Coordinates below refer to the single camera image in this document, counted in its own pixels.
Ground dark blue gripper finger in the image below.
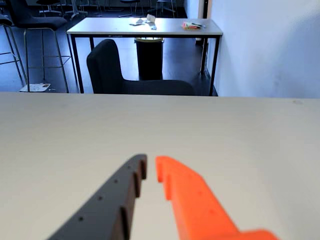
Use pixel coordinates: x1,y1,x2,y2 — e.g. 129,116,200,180
46,153,148,240

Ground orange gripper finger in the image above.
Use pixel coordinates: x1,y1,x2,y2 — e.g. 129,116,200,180
154,155,281,240

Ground white paper sheets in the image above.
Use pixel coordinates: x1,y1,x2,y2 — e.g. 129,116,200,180
19,82,52,93

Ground black upholstered armchair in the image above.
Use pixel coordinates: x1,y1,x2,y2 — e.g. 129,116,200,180
86,38,196,96

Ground black round trash bin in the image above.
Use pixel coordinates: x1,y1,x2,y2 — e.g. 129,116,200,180
134,36,165,81

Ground orange and green paper stack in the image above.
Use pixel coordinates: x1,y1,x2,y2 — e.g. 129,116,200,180
181,21,207,31

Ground white folded paper pile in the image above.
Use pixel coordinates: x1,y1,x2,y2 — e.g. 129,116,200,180
128,13,158,31

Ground dark bar stool metal legs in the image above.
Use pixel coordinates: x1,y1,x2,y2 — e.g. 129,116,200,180
8,0,76,94
0,13,28,86

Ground white table with black frame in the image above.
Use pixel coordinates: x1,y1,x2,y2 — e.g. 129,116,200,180
66,16,224,97

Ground wooden door frame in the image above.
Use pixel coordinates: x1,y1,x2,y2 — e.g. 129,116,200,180
197,0,213,20

